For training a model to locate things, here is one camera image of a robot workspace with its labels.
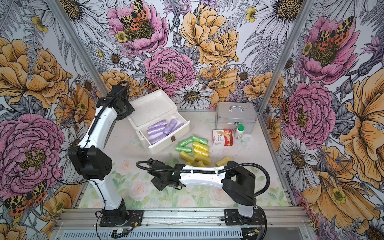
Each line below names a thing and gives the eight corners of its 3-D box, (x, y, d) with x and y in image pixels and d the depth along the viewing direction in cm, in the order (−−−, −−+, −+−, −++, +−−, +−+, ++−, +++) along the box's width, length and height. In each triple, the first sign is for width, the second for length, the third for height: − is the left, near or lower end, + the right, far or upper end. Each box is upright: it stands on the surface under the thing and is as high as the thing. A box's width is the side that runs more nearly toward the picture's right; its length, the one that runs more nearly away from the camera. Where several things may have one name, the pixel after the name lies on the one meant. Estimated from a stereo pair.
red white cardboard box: (212, 146, 103) (213, 142, 100) (211, 133, 110) (212, 129, 107) (233, 146, 103) (234, 142, 100) (230, 133, 110) (231, 129, 107)
